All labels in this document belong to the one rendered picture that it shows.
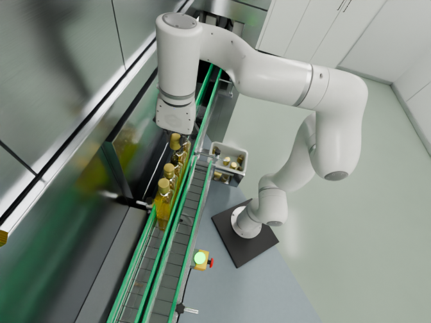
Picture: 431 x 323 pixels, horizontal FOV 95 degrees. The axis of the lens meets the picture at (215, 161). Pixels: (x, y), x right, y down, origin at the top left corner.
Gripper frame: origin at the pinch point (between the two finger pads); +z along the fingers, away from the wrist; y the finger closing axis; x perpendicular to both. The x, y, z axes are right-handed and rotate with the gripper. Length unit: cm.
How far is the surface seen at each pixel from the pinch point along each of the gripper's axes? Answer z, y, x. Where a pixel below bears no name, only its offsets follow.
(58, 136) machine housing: -16.8, -14.9, -20.7
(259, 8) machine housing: -8, 17, 103
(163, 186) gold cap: 9.2, 0.5, -12.9
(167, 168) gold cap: 9.2, -0.6, -6.5
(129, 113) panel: -6.6, -12.5, -2.0
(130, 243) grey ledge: 37.4, -8.6, -26.4
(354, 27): 56, 193, 377
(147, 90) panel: -6.5, -11.9, 9.1
